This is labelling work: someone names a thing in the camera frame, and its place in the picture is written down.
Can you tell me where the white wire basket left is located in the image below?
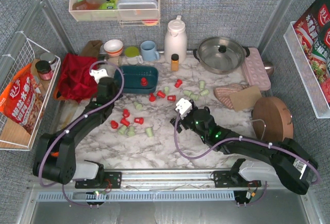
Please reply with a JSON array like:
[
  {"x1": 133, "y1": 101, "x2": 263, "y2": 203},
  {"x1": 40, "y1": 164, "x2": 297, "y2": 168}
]
[{"x1": 1, "y1": 37, "x2": 61, "y2": 151}]

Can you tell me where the orange tray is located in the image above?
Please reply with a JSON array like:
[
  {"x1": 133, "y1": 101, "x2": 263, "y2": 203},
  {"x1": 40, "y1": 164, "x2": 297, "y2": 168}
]
[{"x1": 53, "y1": 89, "x2": 65, "y2": 101}]

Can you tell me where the green capsule centre top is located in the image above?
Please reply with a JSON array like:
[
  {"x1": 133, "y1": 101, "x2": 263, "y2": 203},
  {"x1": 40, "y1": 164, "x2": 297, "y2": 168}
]
[{"x1": 164, "y1": 86, "x2": 170, "y2": 94}]

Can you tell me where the brown cloth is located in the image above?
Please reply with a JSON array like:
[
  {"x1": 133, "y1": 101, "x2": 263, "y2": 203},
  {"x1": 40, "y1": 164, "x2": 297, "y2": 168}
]
[{"x1": 79, "y1": 40, "x2": 103, "y2": 58}]

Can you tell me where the green capsule lower mid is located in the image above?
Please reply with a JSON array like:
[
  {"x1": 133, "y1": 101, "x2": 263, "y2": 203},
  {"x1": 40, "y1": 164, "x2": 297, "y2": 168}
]
[{"x1": 127, "y1": 126, "x2": 136, "y2": 137}]

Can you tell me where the white orange striped bowl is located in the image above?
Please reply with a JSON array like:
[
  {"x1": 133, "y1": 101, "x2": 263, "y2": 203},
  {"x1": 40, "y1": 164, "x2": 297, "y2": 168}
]
[{"x1": 104, "y1": 39, "x2": 123, "y2": 57}]

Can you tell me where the red capsule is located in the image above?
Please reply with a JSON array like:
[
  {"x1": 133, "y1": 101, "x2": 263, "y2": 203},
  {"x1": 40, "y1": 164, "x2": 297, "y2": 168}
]
[
  {"x1": 174, "y1": 79, "x2": 183, "y2": 88},
  {"x1": 123, "y1": 109, "x2": 130, "y2": 118},
  {"x1": 149, "y1": 93, "x2": 156, "y2": 102},
  {"x1": 157, "y1": 90, "x2": 166, "y2": 99},
  {"x1": 110, "y1": 120, "x2": 119, "y2": 129},
  {"x1": 141, "y1": 77, "x2": 148, "y2": 86},
  {"x1": 120, "y1": 117, "x2": 130, "y2": 127}
]

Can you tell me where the red cloth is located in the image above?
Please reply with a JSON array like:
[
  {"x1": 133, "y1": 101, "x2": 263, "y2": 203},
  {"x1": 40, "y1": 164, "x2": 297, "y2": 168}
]
[{"x1": 54, "y1": 53, "x2": 97, "y2": 103}]

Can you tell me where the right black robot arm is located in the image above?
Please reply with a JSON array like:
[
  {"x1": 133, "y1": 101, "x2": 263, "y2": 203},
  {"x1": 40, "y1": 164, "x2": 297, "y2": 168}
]
[{"x1": 171, "y1": 105, "x2": 321, "y2": 195}]

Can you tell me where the green capsule upper right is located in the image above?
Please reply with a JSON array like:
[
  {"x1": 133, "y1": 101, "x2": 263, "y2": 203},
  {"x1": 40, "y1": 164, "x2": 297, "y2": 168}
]
[{"x1": 199, "y1": 81, "x2": 205, "y2": 90}]

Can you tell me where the clear glass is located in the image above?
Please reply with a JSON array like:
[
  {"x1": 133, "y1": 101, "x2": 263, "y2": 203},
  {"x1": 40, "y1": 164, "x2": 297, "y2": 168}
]
[{"x1": 107, "y1": 56, "x2": 122, "y2": 66}]

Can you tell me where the green capsule bottom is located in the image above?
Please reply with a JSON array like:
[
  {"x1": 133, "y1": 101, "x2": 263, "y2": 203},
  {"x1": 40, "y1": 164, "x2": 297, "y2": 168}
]
[{"x1": 145, "y1": 127, "x2": 154, "y2": 137}]

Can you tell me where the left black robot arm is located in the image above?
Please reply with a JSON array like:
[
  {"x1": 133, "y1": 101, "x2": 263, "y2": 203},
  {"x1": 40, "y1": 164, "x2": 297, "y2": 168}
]
[{"x1": 32, "y1": 77, "x2": 124, "y2": 185}]

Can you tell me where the green capsule right left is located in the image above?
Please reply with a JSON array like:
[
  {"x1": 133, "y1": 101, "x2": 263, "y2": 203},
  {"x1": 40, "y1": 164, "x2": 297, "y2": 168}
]
[{"x1": 183, "y1": 90, "x2": 192, "y2": 97}]

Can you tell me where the steel pot with lid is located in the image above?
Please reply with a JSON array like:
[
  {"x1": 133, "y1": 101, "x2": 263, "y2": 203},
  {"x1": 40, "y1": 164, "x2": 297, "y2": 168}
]
[{"x1": 193, "y1": 37, "x2": 250, "y2": 74}]

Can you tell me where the red lid jar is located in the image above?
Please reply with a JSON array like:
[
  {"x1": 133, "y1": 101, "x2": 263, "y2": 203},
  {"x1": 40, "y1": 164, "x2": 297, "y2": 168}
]
[{"x1": 35, "y1": 60, "x2": 53, "y2": 81}]

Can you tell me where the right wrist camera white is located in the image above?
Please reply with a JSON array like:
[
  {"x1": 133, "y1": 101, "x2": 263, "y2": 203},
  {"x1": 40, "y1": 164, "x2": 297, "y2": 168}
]
[{"x1": 175, "y1": 98, "x2": 192, "y2": 119}]

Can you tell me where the round wooden board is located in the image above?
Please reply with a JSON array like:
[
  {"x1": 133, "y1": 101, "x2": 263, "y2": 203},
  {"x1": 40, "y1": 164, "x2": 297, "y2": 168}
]
[{"x1": 252, "y1": 97, "x2": 293, "y2": 142}]

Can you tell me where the green capsule right cluster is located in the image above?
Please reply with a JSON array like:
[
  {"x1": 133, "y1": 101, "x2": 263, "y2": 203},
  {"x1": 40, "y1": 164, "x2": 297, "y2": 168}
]
[{"x1": 200, "y1": 89, "x2": 209, "y2": 96}]

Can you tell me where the pink egg tray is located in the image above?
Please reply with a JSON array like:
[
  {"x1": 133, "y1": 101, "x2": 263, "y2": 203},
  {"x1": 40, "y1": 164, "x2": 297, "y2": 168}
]
[{"x1": 242, "y1": 47, "x2": 271, "y2": 91}]

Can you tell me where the blue mug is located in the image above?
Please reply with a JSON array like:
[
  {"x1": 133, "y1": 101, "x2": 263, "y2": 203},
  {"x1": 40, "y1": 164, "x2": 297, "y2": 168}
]
[{"x1": 140, "y1": 41, "x2": 160, "y2": 62}]

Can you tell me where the red capsule two lower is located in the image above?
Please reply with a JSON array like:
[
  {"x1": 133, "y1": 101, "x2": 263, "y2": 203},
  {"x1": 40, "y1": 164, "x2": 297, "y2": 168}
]
[{"x1": 134, "y1": 117, "x2": 144, "y2": 124}]

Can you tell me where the brown cardboard sheet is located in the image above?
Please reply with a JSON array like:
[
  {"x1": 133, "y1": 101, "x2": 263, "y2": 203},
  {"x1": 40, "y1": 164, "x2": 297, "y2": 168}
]
[{"x1": 229, "y1": 86, "x2": 262, "y2": 112}]

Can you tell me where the green capsule mid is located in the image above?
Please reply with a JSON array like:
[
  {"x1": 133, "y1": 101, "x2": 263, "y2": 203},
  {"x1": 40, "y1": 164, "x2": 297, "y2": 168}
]
[
  {"x1": 127, "y1": 126, "x2": 136, "y2": 137},
  {"x1": 133, "y1": 101, "x2": 143, "y2": 110}
]

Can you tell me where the green lid white cup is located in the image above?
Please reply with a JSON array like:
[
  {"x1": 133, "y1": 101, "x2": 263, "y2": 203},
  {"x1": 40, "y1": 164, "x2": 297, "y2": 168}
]
[{"x1": 124, "y1": 46, "x2": 143, "y2": 65}]

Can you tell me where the orange spice jar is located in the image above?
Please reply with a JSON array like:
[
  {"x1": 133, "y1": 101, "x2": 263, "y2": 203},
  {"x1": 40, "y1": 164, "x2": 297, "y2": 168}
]
[{"x1": 171, "y1": 54, "x2": 179, "y2": 71}]

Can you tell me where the red capsule number two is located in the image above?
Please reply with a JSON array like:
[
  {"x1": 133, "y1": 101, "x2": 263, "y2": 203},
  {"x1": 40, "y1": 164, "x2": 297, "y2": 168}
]
[{"x1": 167, "y1": 95, "x2": 176, "y2": 102}]

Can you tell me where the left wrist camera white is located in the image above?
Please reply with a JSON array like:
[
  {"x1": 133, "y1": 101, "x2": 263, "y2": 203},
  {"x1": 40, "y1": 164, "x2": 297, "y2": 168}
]
[{"x1": 89, "y1": 69, "x2": 109, "y2": 84}]

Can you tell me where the teal storage basket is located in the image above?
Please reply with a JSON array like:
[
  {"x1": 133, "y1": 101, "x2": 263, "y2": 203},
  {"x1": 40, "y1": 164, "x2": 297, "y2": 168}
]
[{"x1": 120, "y1": 65, "x2": 159, "y2": 94}]

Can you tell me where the green capsule right low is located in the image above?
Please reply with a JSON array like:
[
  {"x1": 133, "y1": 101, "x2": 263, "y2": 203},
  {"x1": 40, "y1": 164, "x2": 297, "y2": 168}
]
[{"x1": 190, "y1": 94, "x2": 200, "y2": 101}]

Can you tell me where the green capsule lower left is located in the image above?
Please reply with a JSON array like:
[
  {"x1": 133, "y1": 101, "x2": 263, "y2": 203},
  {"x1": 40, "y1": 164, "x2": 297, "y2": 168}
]
[{"x1": 118, "y1": 125, "x2": 127, "y2": 135}]

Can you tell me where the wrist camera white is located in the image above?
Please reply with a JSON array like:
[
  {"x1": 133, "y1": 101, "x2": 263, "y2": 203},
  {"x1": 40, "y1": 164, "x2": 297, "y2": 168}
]
[
  {"x1": 89, "y1": 69, "x2": 109, "y2": 84},
  {"x1": 175, "y1": 98, "x2": 192, "y2": 119}
]

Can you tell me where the silver lid jar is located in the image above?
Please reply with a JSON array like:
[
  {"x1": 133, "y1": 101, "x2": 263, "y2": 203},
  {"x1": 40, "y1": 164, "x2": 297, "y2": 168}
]
[{"x1": 40, "y1": 52, "x2": 57, "y2": 71}]

